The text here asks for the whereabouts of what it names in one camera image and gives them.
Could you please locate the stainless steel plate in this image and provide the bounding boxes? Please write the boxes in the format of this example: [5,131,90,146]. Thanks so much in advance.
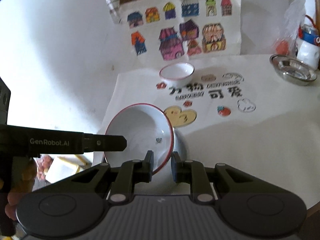
[269,54,318,86]

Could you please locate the white printed tablecloth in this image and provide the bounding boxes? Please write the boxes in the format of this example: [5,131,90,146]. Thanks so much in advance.
[92,54,320,210]

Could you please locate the orange fruit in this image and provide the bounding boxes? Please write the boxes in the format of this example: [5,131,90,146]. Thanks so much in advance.
[276,40,291,55]

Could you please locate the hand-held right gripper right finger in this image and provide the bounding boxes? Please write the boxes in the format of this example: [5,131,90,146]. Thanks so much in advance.
[171,151,253,203]

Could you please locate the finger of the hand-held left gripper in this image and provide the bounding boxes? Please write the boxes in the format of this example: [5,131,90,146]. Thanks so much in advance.
[83,134,127,152]

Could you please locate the white bowl red rim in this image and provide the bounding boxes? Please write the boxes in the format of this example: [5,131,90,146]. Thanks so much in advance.
[104,103,187,176]
[159,62,195,87]

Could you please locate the white bottle blue lid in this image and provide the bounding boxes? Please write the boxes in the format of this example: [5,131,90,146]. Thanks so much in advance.
[295,15,320,69]

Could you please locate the person's left hand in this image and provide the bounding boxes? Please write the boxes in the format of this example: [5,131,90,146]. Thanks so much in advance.
[5,159,38,222]

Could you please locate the colourful houses wall drawing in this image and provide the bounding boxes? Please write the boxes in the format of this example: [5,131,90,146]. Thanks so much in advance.
[109,0,242,61]

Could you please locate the clear plastic bag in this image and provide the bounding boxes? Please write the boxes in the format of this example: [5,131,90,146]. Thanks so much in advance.
[274,0,308,55]

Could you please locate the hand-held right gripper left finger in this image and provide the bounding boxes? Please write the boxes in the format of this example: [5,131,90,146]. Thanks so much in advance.
[72,150,155,203]

